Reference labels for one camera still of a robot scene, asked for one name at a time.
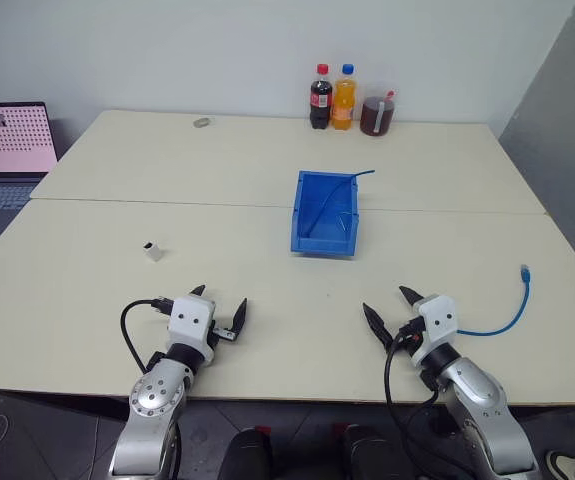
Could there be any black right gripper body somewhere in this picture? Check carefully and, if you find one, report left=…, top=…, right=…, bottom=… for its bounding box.
left=391, top=316, right=426, bottom=359

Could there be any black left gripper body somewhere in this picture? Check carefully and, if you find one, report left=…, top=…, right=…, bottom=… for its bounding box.
left=209, top=319, right=236, bottom=349

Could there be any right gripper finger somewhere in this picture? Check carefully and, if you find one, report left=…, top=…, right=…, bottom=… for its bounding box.
left=398, top=285, right=427, bottom=309
left=362, top=301, right=396, bottom=352

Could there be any blue plastic storage bin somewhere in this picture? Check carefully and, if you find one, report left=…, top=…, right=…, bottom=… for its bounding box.
left=288, top=169, right=360, bottom=258

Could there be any dark rounded shape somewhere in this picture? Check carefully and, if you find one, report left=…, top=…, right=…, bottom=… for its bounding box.
left=334, top=423, right=404, bottom=480
left=218, top=426, right=274, bottom=480

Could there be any clear jar of dark liquid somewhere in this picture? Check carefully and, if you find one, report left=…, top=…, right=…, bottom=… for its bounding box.
left=359, top=83, right=399, bottom=138

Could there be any orange soda bottle blue cap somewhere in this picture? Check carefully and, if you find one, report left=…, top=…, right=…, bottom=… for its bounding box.
left=331, top=62, right=359, bottom=132

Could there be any cola bottle red cap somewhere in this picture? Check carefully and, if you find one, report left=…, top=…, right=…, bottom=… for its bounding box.
left=309, top=62, right=335, bottom=132

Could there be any open grey laptop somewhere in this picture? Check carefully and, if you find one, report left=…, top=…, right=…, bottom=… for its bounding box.
left=0, top=101, right=60, bottom=245

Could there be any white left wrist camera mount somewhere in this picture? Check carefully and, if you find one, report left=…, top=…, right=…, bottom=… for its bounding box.
left=167, top=294, right=217, bottom=367

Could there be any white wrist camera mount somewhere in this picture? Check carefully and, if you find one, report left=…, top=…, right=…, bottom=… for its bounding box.
left=409, top=294, right=461, bottom=367
left=167, top=294, right=217, bottom=367

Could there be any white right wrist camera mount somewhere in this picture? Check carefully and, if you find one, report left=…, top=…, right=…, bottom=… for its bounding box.
left=409, top=294, right=461, bottom=367

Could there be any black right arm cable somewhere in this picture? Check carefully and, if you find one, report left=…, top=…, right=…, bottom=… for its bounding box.
left=384, top=333, right=449, bottom=480

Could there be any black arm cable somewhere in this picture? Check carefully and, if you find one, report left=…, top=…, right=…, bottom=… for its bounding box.
left=384, top=333, right=449, bottom=480
left=119, top=297, right=174, bottom=374

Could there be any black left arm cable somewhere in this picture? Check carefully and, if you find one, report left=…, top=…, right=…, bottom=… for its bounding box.
left=119, top=297, right=174, bottom=374

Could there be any short blue Ethernet cable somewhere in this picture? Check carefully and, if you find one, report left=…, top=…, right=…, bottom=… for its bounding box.
left=455, top=265, right=533, bottom=338

